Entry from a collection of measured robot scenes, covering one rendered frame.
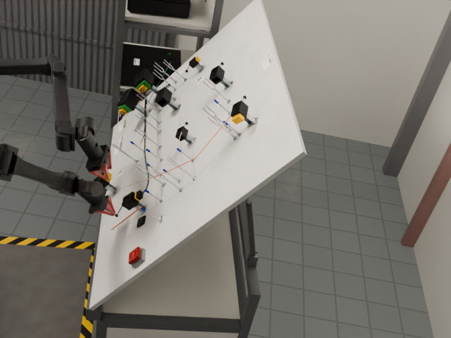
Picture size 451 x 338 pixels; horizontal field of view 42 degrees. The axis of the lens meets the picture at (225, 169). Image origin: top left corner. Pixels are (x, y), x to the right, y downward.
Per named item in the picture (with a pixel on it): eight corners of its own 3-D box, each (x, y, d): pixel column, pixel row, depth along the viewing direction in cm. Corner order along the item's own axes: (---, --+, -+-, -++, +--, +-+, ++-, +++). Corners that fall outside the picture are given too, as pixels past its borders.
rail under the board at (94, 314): (85, 320, 221) (86, 309, 218) (111, 137, 313) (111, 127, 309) (100, 320, 222) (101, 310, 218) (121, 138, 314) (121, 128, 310)
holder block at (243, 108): (260, 103, 212) (243, 88, 208) (256, 126, 205) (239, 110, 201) (251, 108, 215) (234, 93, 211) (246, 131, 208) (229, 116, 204)
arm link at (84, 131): (72, 140, 200) (88, 135, 200) (74, 128, 205) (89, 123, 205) (82, 154, 205) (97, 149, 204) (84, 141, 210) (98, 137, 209)
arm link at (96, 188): (62, 170, 218) (56, 192, 217) (78, 170, 210) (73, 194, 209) (88, 177, 227) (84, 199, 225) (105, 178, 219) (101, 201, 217)
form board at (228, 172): (116, 128, 310) (113, 127, 309) (261, -2, 270) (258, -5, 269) (92, 310, 218) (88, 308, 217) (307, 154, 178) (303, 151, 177)
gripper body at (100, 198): (109, 190, 231) (96, 179, 226) (103, 210, 223) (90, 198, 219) (96, 195, 233) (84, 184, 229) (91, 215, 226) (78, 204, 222)
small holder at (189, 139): (198, 127, 237) (186, 116, 233) (194, 143, 231) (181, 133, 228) (191, 131, 240) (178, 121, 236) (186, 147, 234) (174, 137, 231)
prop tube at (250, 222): (249, 263, 229) (244, 206, 210) (249, 257, 232) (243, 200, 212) (258, 261, 229) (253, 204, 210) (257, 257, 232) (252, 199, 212)
